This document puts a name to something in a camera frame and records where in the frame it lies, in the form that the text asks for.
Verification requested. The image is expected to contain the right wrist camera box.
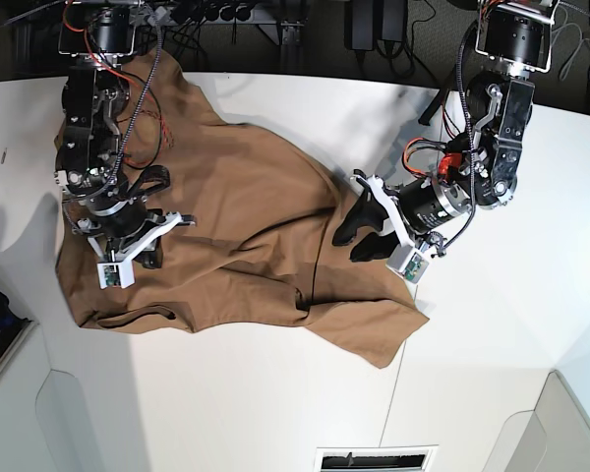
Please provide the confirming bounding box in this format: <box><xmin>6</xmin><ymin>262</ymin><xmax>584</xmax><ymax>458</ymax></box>
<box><xmin>96</xmin><ymin>260</ymin><xmax>135</xmax><ymax>289</ymax></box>

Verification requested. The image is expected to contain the grey looped cable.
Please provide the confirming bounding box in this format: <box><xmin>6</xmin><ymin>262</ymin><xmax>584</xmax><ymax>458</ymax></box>
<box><xmin>553</xmin><ymin>0</ymin><xmax>590</xmax><ymax>94</ymax></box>

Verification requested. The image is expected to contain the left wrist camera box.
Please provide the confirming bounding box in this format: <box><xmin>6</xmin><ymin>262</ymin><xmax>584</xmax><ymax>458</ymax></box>
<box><xmin>385</xmin><ymin>243</ymin><xmax>431</xmax><ymax>284</ymax></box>

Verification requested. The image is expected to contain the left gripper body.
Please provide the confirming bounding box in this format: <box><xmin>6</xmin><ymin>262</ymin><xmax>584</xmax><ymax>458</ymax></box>
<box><xmin>351</xmin><ymin>169</ymin><xmax>475</xmax><ymax>258</ymax></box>

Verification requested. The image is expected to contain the brown t-shirt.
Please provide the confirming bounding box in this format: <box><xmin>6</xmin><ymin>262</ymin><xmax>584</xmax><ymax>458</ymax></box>
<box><xmin>56</xmin><ymin>53</ymin><xmax>427</xmax><ymax>368</ymax></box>

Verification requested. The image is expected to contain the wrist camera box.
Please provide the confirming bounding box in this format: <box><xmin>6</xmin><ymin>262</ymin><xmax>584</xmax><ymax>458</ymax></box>
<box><xmin>385</xmin><ymin>243</ymin><xmax>431</xmax><ymax>284</ymax></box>
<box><xmin>96</xmin><ymin>260</ymin><xmax>135</xmax><ymax>289</ymax></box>

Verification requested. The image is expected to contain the black power strip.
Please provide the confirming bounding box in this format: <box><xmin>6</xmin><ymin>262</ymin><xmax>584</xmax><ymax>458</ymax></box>
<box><xmin>170</xmin><ymin>0</ymin><xmax>257</xmax><ymax>25</ymax></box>

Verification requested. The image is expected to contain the aluminium frame post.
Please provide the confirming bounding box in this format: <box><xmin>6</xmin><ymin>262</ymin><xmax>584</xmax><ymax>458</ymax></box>
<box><xmin>277</xmin><ymin>21</ymin><xmax>305</xmax><ymax>75</ymax></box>

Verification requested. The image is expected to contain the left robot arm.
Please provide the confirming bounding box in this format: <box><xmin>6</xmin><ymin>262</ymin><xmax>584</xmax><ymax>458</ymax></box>
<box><xmin>332</xmin><ymin>1</ymin><xmax>558</xmax><ymax>266</ymax></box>

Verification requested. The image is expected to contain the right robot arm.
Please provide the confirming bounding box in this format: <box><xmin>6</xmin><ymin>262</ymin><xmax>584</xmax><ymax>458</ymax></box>
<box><xmin>55</xmin><ymin>1</ymin><xmax>193</xmax><ymax>269</ymax></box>

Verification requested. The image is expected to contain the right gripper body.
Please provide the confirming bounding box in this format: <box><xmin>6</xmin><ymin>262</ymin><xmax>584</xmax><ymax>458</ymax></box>
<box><xmin>73</xmin><ymin>199</ymin><xmax>196</xmax><ymax>263</ymax></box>

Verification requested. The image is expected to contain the black power adapter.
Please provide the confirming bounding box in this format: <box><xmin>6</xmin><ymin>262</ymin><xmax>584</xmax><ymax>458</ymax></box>
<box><xmin>344</xmin><ymin>0</ymin><xmax>375</xmax><ymax>51</ymax></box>

